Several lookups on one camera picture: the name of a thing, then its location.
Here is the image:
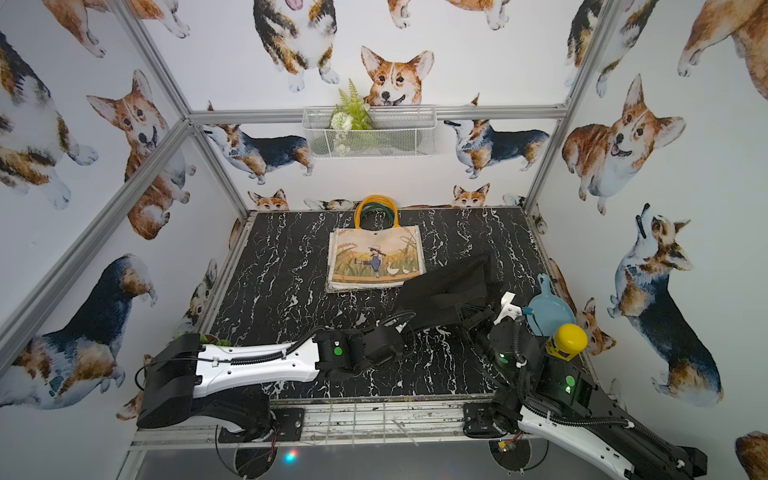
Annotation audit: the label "black canvas tote bag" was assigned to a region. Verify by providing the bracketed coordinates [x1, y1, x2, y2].
[394, 253, 503, 331]

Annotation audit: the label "cream tote bag yellow handles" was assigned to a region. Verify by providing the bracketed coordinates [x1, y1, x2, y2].
[326, 195, 426, 293]

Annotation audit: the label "cream tote bag green handles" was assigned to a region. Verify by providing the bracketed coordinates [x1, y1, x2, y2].
[357, 201, 396, 228]

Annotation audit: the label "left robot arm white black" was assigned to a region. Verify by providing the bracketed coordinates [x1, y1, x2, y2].
[137, 311, 415, 440]

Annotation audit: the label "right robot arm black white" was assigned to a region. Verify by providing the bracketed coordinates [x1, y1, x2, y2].
[456, 304, 708, 479]

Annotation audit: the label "light blue dustpan scoop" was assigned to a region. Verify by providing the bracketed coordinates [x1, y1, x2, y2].
[524, 273, 576, 337]

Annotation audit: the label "potted green plant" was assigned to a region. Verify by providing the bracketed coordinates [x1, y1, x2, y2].
[200, 334, 232, 347]

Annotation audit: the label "artificial fern and white flower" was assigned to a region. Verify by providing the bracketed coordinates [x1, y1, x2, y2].
[329, 80, 375, 155]

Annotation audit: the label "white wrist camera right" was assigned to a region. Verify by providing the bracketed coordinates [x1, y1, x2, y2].
[493, 292, 524, 325]

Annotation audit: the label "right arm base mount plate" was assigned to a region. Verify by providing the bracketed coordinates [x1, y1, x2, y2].
[461, 401, 541, 440]

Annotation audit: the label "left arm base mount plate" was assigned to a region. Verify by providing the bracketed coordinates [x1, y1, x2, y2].
[215, 407, 306, 444]

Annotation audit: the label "white wire wall basket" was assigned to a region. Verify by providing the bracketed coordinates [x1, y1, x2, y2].
[302, 106, 437, 159]

